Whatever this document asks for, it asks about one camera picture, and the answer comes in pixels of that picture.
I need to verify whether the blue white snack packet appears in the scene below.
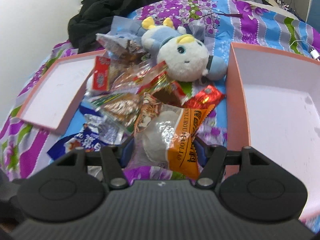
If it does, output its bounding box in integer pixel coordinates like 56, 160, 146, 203
47, 101, 125, 160

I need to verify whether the orange clear bun snack packet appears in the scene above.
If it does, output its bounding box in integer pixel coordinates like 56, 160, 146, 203
130, 93, 215, 180

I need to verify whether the clear green-edged snack packet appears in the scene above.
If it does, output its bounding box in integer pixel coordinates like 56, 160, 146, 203
87, 93, 143, 134

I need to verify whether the shiny red snack packet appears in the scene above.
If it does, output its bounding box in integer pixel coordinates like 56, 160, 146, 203
183, 85, 225, 109

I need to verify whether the pink cardboard box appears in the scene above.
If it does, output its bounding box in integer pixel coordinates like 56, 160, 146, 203
225, 42, 319, 220

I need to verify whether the red white snack packet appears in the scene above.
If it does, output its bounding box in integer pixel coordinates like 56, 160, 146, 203
92, 56, 111, 92

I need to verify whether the pink box lid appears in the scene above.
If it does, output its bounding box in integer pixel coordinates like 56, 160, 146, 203
17, 50, 105, 135

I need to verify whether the blue white plush toy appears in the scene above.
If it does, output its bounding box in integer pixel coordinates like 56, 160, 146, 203
141, 17, 227, 82

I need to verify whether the clear brown snack packet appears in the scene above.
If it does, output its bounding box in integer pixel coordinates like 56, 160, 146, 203
96, 33, 151, 65

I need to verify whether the black clothing pile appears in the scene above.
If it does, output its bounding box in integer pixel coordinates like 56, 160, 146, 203
67, 0, 160, 54

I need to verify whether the purple floral bed quilt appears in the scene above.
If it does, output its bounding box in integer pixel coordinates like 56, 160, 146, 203
1, 0, 319, 179

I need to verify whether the white charger with cable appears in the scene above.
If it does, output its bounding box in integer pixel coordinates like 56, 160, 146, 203
290, 40, 320, 61

